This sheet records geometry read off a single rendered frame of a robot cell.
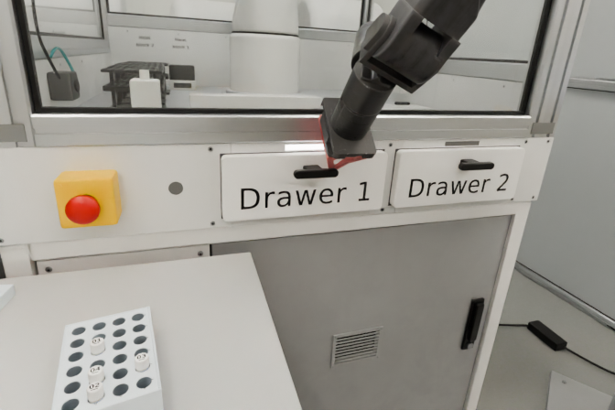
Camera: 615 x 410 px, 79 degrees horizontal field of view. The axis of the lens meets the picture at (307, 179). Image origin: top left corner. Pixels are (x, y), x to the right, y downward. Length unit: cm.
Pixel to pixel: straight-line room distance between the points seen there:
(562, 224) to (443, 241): 141
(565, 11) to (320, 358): 85
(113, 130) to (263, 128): 22
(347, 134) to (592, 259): 179
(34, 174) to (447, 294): 84
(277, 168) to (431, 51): 30
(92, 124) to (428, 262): 69
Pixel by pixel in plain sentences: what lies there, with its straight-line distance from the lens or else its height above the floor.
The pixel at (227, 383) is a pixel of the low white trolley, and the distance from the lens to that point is 45.
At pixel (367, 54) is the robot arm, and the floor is 109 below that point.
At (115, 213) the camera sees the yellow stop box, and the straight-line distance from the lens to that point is 59.
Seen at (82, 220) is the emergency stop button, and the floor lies 86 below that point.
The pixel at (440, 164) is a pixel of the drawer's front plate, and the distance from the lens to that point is 75.
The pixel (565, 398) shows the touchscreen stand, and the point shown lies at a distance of 169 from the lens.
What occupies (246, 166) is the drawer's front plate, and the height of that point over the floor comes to 91.
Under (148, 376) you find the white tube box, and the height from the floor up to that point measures 80.
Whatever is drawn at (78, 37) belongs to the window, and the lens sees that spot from 61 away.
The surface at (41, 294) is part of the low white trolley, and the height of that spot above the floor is 76.
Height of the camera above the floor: 109
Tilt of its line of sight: 19 degrees down
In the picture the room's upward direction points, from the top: 3 degrees clockwise
